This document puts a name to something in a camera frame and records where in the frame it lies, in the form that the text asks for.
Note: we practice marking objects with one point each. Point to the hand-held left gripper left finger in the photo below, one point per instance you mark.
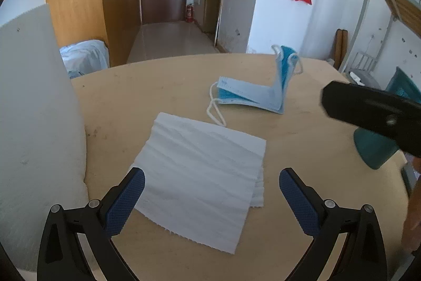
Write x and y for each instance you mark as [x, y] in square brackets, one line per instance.
[126, 202]

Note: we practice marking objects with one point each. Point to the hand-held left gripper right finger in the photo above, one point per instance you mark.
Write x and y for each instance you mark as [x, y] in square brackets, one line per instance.
[299, 202]

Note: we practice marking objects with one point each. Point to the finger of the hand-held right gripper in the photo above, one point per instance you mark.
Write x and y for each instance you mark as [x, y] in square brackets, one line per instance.
[361, 106]

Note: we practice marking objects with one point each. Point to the white paper towel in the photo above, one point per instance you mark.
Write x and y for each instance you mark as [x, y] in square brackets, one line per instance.
[197, 169]

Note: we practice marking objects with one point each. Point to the blue face mask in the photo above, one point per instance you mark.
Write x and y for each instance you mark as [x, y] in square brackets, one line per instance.
[256, 93]

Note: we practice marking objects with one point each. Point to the white foam box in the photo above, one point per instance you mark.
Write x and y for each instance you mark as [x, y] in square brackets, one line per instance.
[33, 103]

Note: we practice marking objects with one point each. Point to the person's right hand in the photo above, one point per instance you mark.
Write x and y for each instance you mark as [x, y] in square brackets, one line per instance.
[413, 221]

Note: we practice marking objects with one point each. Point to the grey metal chair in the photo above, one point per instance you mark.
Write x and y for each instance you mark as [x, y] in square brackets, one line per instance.
[365, 78]

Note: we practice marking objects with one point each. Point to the teal plastic chair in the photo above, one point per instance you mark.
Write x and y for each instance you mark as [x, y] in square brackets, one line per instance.
[375, 149]

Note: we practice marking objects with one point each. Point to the leaning wooden planks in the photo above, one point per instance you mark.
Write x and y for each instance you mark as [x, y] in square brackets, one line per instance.
[340, 47]

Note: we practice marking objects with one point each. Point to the metal bunk bed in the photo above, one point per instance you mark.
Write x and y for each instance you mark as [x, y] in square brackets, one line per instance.
[399, 6]

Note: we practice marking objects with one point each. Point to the white plastic bag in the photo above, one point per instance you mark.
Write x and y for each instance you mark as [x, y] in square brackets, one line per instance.
[85, 54]

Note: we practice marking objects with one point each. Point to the red fire extinguisher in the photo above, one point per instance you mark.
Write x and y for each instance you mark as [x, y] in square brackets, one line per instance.
[189, 13]

